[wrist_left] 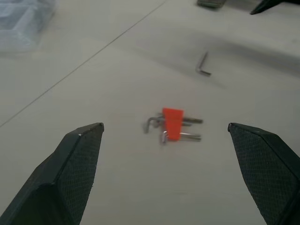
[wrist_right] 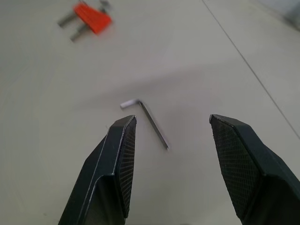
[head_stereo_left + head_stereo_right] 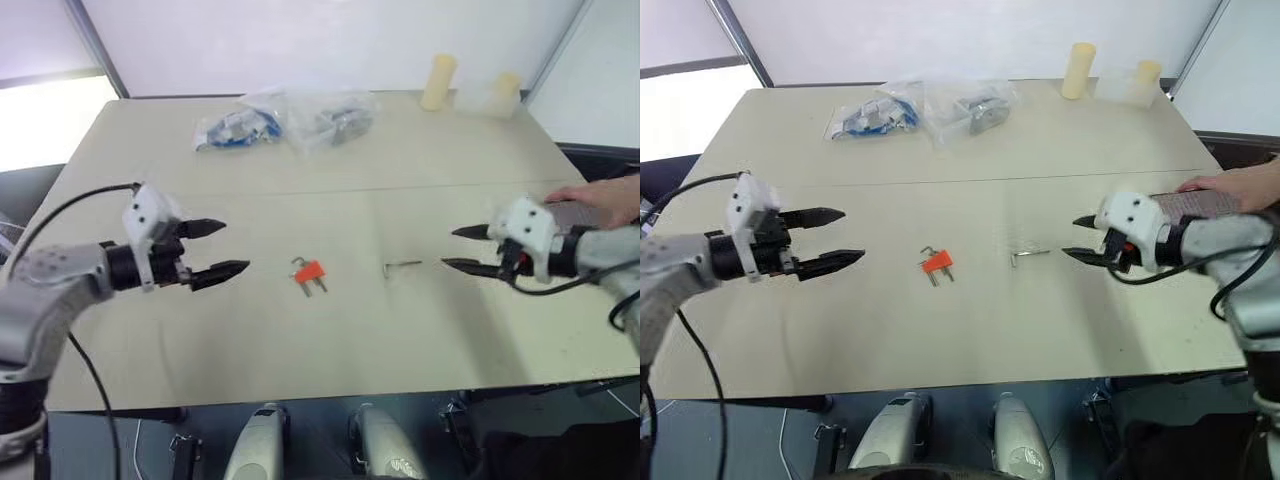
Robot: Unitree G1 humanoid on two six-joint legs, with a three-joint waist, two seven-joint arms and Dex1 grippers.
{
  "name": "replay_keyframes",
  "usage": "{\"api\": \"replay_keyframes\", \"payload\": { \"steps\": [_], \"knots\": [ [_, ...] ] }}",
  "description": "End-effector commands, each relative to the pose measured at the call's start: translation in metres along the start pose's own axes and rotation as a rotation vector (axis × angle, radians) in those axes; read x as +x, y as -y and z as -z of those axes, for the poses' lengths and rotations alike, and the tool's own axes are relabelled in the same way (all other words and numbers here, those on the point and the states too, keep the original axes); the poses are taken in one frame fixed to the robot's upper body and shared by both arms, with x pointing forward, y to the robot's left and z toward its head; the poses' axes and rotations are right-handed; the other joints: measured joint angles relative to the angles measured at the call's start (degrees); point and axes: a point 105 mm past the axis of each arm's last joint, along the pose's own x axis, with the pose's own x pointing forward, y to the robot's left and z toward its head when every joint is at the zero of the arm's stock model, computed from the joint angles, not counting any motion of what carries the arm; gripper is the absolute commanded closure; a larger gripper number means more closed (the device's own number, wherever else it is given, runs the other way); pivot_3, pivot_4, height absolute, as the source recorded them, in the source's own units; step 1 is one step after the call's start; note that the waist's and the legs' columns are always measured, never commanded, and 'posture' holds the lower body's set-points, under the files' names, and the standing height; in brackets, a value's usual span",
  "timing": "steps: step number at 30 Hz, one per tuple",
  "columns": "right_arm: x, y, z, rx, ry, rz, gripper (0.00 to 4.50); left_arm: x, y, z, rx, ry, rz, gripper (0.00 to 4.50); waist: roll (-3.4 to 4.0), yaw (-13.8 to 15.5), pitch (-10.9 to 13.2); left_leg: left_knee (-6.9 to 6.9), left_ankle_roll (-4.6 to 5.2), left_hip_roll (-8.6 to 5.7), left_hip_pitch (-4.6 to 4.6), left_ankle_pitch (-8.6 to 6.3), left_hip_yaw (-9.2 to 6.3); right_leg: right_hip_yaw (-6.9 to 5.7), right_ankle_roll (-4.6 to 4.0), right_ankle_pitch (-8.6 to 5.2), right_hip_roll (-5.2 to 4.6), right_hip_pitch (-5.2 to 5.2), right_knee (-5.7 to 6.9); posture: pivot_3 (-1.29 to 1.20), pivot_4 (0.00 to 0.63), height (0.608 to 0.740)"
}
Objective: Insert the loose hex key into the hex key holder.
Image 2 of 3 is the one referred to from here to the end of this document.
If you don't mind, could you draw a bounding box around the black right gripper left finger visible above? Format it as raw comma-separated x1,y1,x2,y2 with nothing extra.
58,114,137,225

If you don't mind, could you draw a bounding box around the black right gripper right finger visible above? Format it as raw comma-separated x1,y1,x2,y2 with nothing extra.
208,114,300,225

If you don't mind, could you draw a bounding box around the silver hex key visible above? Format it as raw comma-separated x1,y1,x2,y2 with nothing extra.
120,98,170,150

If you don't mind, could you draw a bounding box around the small red plastic part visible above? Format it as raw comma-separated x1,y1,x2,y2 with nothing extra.
73,3,113,36

